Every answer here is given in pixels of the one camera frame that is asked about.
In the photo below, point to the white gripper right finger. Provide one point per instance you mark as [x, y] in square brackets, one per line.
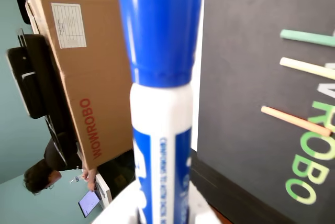
[202, 211]

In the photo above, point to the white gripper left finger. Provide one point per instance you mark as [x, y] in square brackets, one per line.
[120, 208]

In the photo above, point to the blue dry erase marker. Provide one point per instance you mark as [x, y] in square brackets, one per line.
[162, 51]

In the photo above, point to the yellow chalk stick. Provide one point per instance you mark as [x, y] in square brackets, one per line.
[306, 67]

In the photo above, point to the person's hand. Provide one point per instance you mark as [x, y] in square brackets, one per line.
[91, 187]

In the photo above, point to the tablet with lit screen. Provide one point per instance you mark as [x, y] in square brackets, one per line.
[89, 203]

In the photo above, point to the person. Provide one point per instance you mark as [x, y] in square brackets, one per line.
[42, 179]

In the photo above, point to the orange chalk stick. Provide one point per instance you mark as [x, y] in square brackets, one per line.
[295, 120]

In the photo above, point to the WOWROBO cardboard box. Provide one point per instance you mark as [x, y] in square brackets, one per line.
[99, 77]

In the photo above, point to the dark grey WOWROBO mat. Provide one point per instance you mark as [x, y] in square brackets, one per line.
[248, 77]

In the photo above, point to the black monitor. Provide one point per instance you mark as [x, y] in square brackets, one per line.
[36, 82]

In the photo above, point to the green chalk stick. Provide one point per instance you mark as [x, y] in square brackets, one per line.
[306, 37]

